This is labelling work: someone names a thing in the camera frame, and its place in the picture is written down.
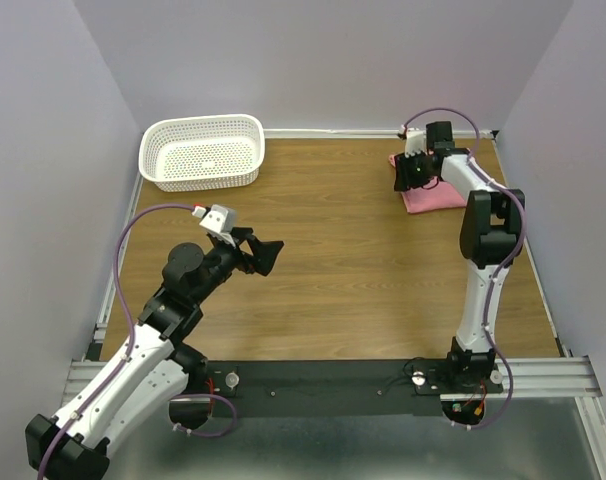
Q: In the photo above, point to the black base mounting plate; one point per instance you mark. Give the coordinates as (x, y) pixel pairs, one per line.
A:
(311, 388)

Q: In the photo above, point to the pink t shirt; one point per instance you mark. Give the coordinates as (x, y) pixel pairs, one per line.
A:
(441, 196)

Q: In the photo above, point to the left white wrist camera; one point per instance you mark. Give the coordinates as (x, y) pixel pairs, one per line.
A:
(218, 221)

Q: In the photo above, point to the aluminium frame rail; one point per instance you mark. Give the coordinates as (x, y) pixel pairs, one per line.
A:
(520, 378)

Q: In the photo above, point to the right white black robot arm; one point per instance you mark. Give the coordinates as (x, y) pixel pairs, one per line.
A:
(491, 237)

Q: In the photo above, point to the white perforated plastic basket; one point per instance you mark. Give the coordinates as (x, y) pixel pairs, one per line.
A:
(202, 153)

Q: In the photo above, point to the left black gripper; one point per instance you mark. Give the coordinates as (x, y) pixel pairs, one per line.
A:
(264, 252)

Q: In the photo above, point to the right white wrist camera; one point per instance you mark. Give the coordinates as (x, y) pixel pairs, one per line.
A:
(414, 140)

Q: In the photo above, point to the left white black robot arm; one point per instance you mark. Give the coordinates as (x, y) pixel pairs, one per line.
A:
(152, 367)

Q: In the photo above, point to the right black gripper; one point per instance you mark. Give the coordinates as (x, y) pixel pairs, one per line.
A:
(402, 179)

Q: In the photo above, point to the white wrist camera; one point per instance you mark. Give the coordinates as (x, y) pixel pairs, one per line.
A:
(414, 140)
(218, 221)

